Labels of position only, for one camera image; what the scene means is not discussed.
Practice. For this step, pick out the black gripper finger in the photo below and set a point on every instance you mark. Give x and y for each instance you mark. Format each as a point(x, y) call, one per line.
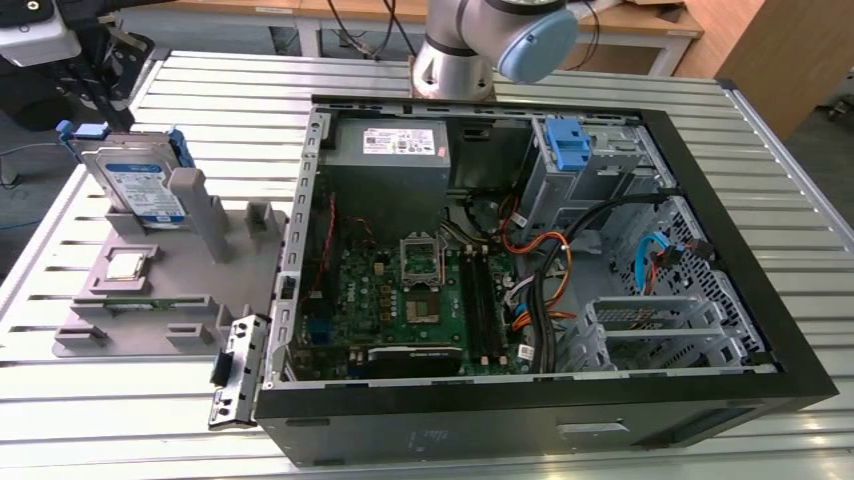
point(94, 95)
point(127, 75)

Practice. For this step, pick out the hard disk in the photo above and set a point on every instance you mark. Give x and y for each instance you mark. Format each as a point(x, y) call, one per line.
point(140, 185)

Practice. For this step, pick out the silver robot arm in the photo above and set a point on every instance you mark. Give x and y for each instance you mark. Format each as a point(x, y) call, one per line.
point(454, 70)

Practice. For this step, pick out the metal disk bay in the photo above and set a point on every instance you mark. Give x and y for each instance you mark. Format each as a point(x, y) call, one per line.
point(668, 333)

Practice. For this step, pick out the black mesh waste bin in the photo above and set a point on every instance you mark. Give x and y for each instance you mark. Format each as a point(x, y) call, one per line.
point(34, 117)

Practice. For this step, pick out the silver CPU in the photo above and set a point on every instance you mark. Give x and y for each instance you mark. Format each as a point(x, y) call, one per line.
point(127, 265)

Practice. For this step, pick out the grey parts rack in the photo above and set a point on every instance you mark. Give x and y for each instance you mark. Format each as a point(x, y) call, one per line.
point(187, 280)

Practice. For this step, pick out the green RAM stick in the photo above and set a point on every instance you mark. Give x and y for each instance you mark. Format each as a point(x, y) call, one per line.
point(160, 302)

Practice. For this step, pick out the grey power supply unit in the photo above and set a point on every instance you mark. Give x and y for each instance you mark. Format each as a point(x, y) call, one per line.
point(381, 190)

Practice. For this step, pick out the green motherboard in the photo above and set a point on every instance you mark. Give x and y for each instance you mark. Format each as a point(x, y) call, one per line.
point(361, 300)

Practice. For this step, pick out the grey expansion slot latch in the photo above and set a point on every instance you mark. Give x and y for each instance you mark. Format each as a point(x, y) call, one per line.
point(241, 380)

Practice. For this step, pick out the CPU socket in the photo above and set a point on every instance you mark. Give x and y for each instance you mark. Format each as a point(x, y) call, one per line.
point(425, 306)

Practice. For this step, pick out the blue drive latch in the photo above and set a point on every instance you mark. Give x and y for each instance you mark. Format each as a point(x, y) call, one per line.
point(567, 145)

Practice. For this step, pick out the black RAM slot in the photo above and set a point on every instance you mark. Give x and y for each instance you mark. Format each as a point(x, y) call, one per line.
point(493, 300)
point(474, 300)

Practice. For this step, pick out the black graphics card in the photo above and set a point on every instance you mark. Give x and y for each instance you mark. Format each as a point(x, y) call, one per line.
point(414, 360)

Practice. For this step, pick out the metal drive cage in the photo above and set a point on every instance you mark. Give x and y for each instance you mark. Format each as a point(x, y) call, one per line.
point(601, 185)

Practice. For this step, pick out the black PC case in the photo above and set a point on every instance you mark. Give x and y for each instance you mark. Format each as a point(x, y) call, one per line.
point(467, 425)

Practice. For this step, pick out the wooden cabinet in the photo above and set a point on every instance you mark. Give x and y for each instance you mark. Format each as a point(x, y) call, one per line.
point(788, 60)

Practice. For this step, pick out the office chair base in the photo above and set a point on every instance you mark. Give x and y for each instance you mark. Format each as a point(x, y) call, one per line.
point(842, 107)

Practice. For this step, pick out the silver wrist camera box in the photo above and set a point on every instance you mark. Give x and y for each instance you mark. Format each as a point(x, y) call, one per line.
point(36, 45)

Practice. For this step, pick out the wooden desk white frame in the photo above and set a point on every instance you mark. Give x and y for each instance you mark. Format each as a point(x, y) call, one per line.
point(200, 5)
point(654, 25)

